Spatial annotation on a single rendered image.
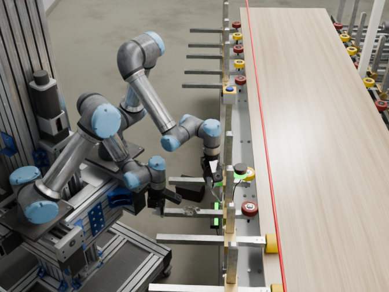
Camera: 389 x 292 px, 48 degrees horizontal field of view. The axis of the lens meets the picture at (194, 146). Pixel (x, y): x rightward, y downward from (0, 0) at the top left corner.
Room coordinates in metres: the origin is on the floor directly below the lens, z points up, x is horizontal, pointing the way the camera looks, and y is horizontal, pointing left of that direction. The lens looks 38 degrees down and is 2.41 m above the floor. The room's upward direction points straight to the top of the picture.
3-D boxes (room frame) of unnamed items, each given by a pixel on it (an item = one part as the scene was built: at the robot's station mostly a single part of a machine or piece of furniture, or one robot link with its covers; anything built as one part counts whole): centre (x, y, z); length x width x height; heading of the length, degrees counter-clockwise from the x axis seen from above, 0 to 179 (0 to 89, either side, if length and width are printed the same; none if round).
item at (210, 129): (1.51, -0.07, 1.31); 0.09 x 0.08 x 0.11; 51
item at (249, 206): (1.47, -0.26, 0.85); 0.08 x 0.08 x 0.11
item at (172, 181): (1.73, -0.08, 0.82); 0.43 x 0.03 x 0.04; 87
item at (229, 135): (1.77, -0.18, 0.89); 0.03 x 0.03 x 0.48; 87
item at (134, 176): (1.45, 0.26, 1.12); 0.11 x 0.11 x 0.08; 33
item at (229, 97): (2.03, -0.19, 1.18); 0.07 x 0.07 x 0.08; 87
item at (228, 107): (2.03, -0.19, 0.93); 0.05 x 0.04 x 0.45; 177
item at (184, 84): (2.73, -0.13, 0.84); 0.43 x 0.03 x 0.04; 87
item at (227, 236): (1.24, -0.15, 0.95); 0.13 x 0.06 x 0.05; 177
